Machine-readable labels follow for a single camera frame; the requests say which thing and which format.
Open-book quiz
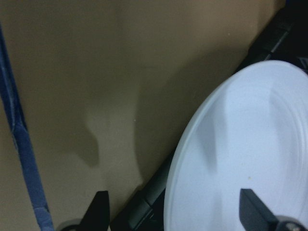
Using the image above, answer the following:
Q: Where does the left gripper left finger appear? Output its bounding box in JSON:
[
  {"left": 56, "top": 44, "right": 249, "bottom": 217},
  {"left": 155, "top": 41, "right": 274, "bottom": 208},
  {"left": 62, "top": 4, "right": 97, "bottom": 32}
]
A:
[{"left": 79, "top": 191, "right": 110, "bottom": 231}]

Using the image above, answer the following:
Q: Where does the black dish rack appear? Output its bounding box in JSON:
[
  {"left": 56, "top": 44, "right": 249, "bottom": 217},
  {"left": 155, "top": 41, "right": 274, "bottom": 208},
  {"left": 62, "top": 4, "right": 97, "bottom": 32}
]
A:
[{"left": 111, "top": 0, "right": 308, "bottom": 231}]

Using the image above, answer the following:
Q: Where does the blue plate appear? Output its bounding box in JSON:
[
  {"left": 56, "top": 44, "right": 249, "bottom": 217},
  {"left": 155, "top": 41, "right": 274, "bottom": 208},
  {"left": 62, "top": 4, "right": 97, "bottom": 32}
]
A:
[{"left": 164, "top": 61, "right": 308, "bottom": 231}]

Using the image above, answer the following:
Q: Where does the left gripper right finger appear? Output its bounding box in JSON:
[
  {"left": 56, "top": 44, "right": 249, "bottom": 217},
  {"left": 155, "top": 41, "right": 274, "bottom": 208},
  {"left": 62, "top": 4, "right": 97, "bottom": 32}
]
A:
[{"left": 239, "top": 189, "right": 279, "bottom": 231}]

